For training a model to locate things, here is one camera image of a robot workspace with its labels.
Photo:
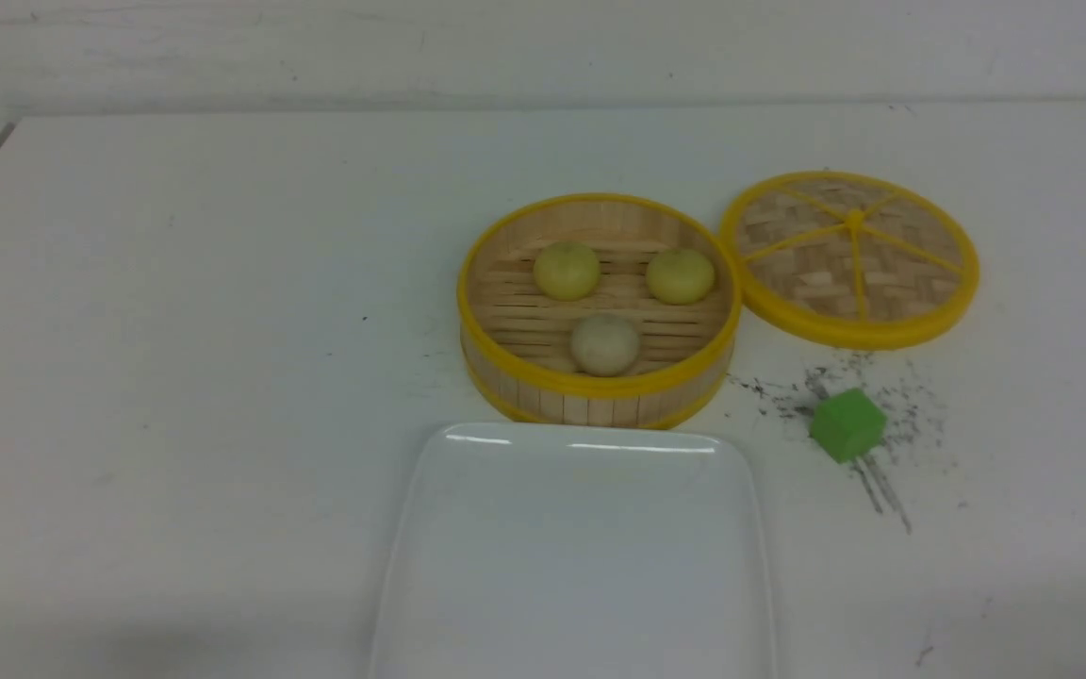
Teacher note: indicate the white steamed bun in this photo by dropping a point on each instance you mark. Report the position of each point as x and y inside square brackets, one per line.
[604, 345]

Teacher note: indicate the yellow steamed bun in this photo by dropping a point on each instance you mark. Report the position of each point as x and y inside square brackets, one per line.
[680, 276]
[567, 270]

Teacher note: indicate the white rectangular plate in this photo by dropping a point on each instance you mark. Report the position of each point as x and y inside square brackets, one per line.
[555, 551]

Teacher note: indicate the bamboo steamer basket yellow rim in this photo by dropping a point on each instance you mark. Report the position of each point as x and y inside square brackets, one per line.
[598, 309]

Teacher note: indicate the green cube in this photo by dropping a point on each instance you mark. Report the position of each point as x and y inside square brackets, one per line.
[848, 425]

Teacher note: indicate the woven bamboo steamer lid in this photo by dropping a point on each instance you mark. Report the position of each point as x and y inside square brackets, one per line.
[849, 261]

